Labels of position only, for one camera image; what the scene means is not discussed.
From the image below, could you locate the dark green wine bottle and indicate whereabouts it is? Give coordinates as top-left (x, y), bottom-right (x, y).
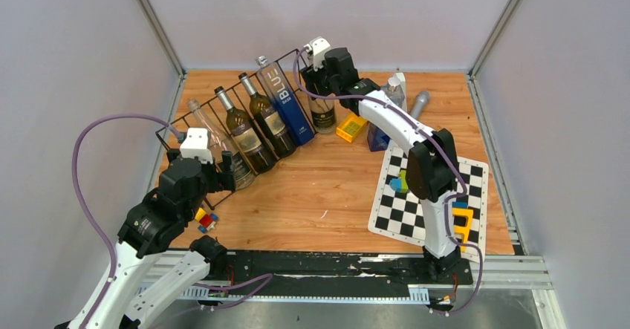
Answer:
top-left (238, 73), bottom-right (296, 158)

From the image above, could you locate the black wire wine rack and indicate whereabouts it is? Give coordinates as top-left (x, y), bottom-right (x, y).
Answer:
top-left (173, 56), bottom-right (316, 199)

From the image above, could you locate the black white chessboard mat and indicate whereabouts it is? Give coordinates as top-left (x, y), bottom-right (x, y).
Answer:
top-left (368, 142), bottom-right (490, 262)

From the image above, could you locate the silver metal cylinder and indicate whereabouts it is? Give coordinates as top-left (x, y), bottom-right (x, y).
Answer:
top-left (409, 90), bottom-right (430, 120)

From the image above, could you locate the yellow red blue block house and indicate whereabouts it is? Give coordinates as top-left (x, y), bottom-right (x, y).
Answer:
top-left (336, 112), bottom-right (368, 143)

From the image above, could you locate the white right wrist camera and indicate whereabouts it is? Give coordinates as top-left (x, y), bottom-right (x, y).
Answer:
top-left (304, 36), bottom-right (331, 71)

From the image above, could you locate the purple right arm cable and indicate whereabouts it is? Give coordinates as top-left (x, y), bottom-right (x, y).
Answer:
top-left (293, 46), bottom-right (484, 316)

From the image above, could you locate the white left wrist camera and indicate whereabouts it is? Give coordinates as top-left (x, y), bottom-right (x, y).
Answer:
top-left (179, 128), bottom-right (214, 164)

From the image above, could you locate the olive green wine bottle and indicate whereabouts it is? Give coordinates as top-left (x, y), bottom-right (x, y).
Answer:
top-left (215, 86), bottom-right (275, 174)

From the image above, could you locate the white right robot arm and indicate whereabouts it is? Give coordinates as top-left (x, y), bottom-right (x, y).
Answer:
top-left (293, 45), bottom-right (465, 283)

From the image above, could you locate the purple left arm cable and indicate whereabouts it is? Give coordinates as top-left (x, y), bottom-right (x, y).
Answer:
top-left (71, 114), bottom-right (186, 329)

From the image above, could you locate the yellow red toy car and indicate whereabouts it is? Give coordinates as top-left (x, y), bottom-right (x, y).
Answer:
top-left (195, 207), bottom-right (218, 234)

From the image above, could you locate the grey wedge stand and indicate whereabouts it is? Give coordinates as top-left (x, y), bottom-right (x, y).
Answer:
top-left (392, 71), bottom-right (409, 111)

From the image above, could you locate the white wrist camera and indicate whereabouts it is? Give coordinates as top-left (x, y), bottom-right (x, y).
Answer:
top-left (179, 128), bottom-right (214, 164)
top-left (304, 36), bottom-right (331, 71)

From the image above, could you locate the yellow arch blue block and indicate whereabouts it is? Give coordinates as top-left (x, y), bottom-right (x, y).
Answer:
top-left (452, 201), bottom-right (474, 244)

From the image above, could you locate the green white blue block stack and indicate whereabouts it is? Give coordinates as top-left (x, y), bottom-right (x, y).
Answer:
top-left (389, 170), bottom-right (409, 194)

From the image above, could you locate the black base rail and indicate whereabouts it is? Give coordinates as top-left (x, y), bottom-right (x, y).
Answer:
top-left (205, 250), bottom-right (473, 301)

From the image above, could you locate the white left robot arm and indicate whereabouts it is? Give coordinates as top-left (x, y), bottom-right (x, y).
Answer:
top-left (59, 151), bottom-right (236, 328)

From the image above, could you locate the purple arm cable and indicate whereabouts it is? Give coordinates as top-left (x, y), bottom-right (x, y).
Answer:
top-left (71, 114), bottom-right (186, 329)
top-left (293, 46), bottom-right (484, 316)

